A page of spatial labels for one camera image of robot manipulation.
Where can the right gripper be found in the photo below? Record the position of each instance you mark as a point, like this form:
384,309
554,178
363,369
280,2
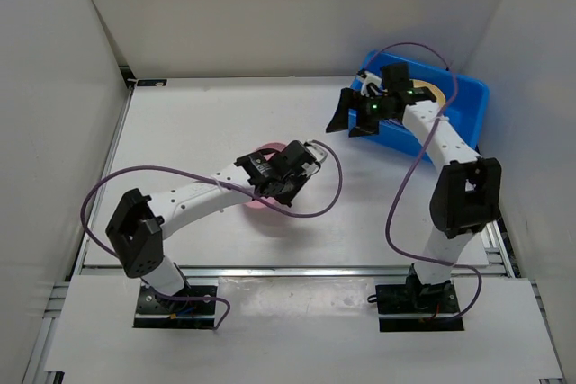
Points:
350,100

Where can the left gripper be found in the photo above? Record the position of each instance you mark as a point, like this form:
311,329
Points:
286,198

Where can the yellow plate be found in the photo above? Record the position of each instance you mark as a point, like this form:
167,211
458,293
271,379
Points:
440,96

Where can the pink plate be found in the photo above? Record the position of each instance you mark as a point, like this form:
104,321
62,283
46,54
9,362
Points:
264,220

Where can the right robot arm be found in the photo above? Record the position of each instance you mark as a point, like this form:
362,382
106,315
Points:
467,192

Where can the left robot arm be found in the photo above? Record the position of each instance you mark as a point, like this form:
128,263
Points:
141,223

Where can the small black label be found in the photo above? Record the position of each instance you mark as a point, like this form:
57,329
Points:
151,83

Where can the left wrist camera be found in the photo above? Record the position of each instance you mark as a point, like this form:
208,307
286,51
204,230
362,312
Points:
318,155

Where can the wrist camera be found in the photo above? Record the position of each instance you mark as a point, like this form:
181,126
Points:
371,84
318,155

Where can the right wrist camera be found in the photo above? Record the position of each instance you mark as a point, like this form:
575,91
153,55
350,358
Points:
371,84

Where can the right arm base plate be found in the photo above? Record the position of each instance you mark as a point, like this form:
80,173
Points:
411,307

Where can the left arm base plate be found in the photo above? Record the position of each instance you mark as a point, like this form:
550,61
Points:
154,312

